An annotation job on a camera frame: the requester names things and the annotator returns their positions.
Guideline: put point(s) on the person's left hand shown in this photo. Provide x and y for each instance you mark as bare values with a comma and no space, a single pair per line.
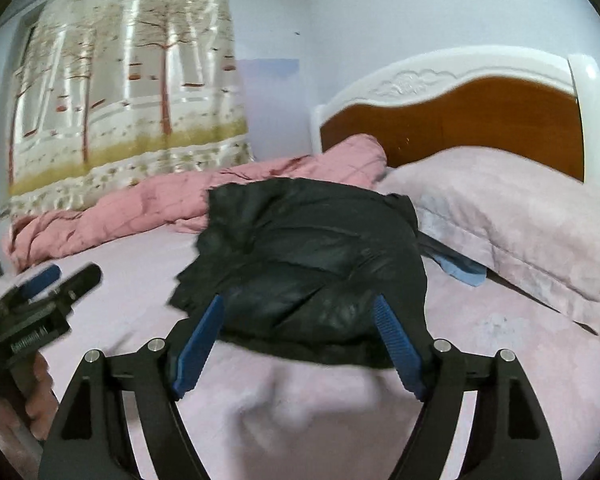
41,407

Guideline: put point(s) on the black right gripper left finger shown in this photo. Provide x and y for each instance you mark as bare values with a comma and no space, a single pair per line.
91,433

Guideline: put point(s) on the tree patterned window curtain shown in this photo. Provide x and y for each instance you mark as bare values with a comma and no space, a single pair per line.
108,93

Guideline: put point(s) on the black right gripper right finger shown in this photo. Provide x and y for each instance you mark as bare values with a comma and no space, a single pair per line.
508,435

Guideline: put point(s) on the pink plaid quilt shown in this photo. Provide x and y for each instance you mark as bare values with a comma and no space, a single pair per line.
180,200

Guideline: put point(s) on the white and wood headboard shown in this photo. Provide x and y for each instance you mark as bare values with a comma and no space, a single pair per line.
525,101

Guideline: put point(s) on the blue cloth under pillow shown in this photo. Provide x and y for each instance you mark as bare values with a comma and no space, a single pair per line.
453,263

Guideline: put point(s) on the large black jacket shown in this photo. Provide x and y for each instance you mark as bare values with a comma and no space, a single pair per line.
299,264

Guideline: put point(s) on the pale pink pillow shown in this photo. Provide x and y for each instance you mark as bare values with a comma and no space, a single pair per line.
533,226

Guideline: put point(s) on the pale pink bed sheet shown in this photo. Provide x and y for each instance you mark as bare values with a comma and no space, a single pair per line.
256,417

